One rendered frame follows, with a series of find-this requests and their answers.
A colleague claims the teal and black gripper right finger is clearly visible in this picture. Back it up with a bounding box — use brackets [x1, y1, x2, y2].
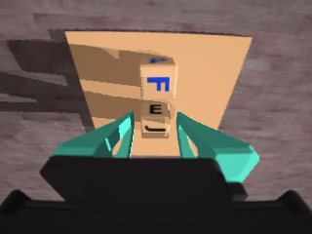
[175, 111, 259, 182]

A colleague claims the tan letter block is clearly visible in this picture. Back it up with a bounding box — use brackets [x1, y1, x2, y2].
[140, 102, 171, 138]
[138, 58, 177, 100]

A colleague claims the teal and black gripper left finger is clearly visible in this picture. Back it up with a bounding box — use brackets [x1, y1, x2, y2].
[52, 111, 135, 158]

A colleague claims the tan flat mat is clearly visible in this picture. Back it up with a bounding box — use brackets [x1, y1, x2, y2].
[65, 31, 253, 156]

